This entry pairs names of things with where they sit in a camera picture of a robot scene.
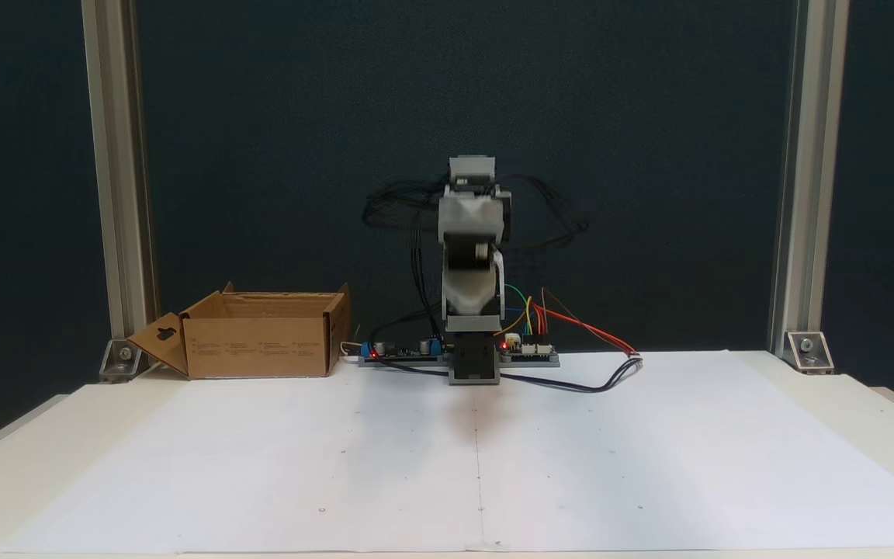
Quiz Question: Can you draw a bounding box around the yellow jumper wire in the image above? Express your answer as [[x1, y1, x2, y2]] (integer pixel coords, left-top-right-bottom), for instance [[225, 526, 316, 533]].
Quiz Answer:
[[494, 297, 534, 336]]

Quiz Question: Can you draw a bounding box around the metal corner bracket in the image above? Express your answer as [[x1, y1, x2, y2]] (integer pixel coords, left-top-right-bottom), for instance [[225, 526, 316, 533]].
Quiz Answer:
[[785, 332, 835, 375], [99, 339, 143, 384]]

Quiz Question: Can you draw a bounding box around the orange jumper wire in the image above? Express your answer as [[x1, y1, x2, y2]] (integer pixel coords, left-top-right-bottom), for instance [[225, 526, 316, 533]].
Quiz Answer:
[[542, 287, 640, 358]]

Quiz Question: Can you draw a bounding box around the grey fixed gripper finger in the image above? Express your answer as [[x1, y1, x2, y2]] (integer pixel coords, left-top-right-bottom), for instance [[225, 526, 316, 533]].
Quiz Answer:
[[447, 273, 494, 315]]

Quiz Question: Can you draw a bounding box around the dark blue cable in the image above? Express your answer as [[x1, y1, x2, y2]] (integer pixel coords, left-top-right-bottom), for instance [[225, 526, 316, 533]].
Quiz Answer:
[[373, 356, 644, 394]]

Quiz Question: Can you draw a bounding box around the open cardboard box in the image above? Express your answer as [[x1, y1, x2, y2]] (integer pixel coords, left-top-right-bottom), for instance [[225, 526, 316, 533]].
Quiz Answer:
[[127, 283, 352, 380]]

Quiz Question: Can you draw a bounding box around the aluminium frame post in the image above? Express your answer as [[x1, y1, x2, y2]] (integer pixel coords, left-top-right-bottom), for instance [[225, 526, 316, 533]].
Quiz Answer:
[[768, 0, 851, 358], [81, 0, 159, 366]]

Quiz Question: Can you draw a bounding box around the green jumper wire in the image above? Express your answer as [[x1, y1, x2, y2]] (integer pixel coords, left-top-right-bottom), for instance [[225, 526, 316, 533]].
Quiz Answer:
[[503, 285, 532, 335]]

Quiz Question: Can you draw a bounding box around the grey board mounting plate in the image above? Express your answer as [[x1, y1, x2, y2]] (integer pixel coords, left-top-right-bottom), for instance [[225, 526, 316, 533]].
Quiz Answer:
[[358, 353, 561, 368]]

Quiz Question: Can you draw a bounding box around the circuit board with blue terminals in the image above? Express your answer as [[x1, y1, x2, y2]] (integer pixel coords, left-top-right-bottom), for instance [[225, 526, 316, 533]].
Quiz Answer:
[[359, 337, 449, 363]]

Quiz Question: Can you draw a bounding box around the circuit board with white connectors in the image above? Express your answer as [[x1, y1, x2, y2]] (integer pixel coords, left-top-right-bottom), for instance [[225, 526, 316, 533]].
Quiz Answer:
[[500, 332, 560, 359]]

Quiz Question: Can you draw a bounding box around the red jumper wire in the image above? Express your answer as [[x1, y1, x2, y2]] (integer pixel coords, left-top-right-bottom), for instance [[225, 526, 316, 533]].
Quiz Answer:
[[531, 304, 638, 358]]

